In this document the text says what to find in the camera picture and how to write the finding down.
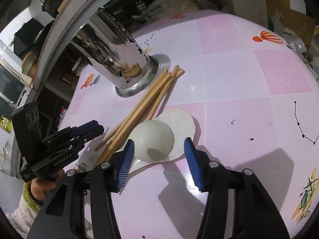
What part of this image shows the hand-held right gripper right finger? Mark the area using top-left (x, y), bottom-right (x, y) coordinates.
top-left (184, 137), bottom-right (291, 239)

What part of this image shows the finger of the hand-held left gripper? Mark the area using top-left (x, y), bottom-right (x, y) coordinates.
top-left (43, 120), bottom-right (98, 144)
top-left (43, 125), bottom-right (105, 160)

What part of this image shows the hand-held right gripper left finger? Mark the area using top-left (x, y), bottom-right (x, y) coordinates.
top-left (27, 139), bottom-right (135, 239)

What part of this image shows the pile of wooden chopsticks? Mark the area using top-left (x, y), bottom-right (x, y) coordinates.
top-left (94, 65), bottom-right (185, 166)

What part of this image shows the perforated steel utensil holder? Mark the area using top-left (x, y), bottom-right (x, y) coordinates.
top-left (67, 6), bottom-right (160, 98)

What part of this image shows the person's left hand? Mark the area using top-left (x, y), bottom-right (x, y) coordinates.
top-left (29, 169), bottom-right (66, 201)

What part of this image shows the white cup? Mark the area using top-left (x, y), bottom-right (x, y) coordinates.
top-left (21, 73), bottom-right (33, 87)

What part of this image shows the window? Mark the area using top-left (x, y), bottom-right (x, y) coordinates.
top-left (0, 40), bottom-right (25, 110)

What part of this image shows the brown basin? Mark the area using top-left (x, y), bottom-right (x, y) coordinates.
top-left (25, 60), bottom-right (40, 77)

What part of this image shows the green basin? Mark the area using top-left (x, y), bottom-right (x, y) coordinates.
top-left (22, 52), bottom-right (38, 66)

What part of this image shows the black box appliance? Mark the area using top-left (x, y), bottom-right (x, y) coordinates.
top-left (14, 28), bottom-right (41, 55)

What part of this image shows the large black cooking pot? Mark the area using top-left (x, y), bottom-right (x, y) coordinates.
top-left (40, 0), bottom-right (66, 18)

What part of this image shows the plastic bag of food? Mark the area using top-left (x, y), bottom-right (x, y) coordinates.
top-left (150, 0), bottom-right (225, 13)

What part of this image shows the cardboard box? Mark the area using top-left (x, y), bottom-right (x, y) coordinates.
top-left (264, 0), bottom-right (317, 45)

